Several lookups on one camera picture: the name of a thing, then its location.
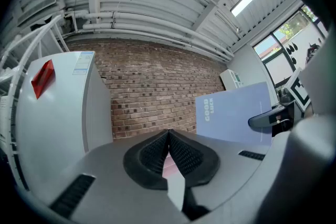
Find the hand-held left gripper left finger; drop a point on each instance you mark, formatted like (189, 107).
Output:
(147, 165)

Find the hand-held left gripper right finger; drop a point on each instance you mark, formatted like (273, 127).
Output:
(194, 162)

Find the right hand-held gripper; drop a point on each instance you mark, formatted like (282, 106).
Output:
(298, 91)

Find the pink wire mesh tray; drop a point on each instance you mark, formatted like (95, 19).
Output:
(172, 165)

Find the lavender spiral notebook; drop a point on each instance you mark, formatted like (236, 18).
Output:
(231, 112)

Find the white cabinet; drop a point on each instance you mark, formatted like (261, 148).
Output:
(232, 79)

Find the dark-framed window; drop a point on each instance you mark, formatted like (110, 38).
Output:
(286, 47)

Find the white-blue paper label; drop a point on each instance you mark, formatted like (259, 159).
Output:
(83, 63)

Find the red sticker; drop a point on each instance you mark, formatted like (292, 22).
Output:
(43, 78)

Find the white ceiling pipe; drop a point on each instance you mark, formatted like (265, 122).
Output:
(136, 15)
(157, 26)

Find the white ceiling air duct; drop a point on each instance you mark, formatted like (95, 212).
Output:
(39, 9)

